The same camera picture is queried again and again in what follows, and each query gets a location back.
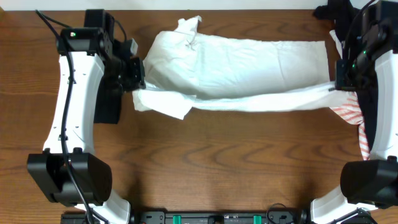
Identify white shirt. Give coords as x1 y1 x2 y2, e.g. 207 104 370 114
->
132 16 352 119

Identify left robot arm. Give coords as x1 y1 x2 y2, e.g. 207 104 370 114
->
27 9 146 223

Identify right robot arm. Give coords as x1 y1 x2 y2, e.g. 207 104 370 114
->
298 1 397 223

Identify black folded garment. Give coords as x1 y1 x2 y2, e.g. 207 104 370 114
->
94 83 122 124

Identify dark navy garment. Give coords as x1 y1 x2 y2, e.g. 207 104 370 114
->
313 0 378 151

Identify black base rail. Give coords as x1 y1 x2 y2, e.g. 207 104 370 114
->
60 203 379 224

